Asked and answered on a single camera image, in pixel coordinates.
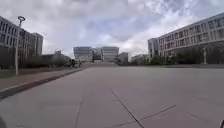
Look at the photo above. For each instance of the low grey building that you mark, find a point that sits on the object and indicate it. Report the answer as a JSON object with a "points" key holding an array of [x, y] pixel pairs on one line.
{"points": [[122, 57]]}

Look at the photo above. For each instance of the glass fronted building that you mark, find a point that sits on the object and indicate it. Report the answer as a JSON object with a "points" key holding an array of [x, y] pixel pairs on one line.
{"points": [[96, 53]]}

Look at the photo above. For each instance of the grey concrete slab plaza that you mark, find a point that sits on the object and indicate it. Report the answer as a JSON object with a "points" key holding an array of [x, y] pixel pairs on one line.
{"points": [[133, 86]]}

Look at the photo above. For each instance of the row of dark bushes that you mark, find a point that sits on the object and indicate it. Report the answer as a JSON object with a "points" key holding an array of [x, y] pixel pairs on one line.
{"points": [[173, 60]]}

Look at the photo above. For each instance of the row of bare trees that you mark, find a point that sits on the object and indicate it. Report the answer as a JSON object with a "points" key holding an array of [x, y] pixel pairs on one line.
{"points": [[50, 60]]}

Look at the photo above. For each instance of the dark kerb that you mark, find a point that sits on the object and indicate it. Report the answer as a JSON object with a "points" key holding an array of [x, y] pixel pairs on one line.
{"points": [[36, 82]]}

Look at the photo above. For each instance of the pale long building with windows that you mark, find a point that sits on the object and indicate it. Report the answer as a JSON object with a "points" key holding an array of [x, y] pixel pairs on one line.
{"points": [[190, 38]]}

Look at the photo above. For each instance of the reddish paved strip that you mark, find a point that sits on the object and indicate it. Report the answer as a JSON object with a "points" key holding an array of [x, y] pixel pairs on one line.
{"points": [[23, 78]]}

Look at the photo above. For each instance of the pale street lamp pole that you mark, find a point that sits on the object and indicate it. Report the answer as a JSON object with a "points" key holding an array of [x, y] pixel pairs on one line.
{"points": [[17, 46]]}

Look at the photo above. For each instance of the grey office building with windows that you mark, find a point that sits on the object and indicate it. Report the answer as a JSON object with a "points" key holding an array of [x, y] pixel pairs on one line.
{"points": [[13, 40]]}

